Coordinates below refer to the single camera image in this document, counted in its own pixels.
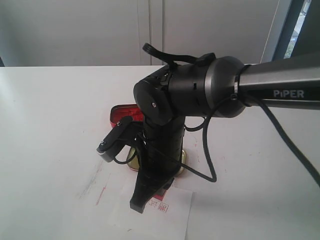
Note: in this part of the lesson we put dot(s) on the red stamp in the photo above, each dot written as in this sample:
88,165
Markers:
160,194

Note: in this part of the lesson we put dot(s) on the white paper sheet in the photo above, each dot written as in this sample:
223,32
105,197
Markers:
165,220

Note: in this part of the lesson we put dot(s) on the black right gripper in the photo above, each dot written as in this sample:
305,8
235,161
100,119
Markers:
160,161

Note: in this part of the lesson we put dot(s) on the gold tin lid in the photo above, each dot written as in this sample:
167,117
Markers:
134,163

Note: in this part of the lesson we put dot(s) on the white cabinet doors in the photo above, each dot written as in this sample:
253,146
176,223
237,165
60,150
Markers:
35,33

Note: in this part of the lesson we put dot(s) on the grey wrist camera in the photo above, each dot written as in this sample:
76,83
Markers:
116,139

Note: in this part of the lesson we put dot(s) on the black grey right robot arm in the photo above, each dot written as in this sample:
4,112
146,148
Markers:
213,87

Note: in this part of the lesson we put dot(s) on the red ink pad tin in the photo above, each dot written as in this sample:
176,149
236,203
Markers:
117,112

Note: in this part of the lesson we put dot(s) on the dark window frame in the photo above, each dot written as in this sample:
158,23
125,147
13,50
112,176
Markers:
300,33

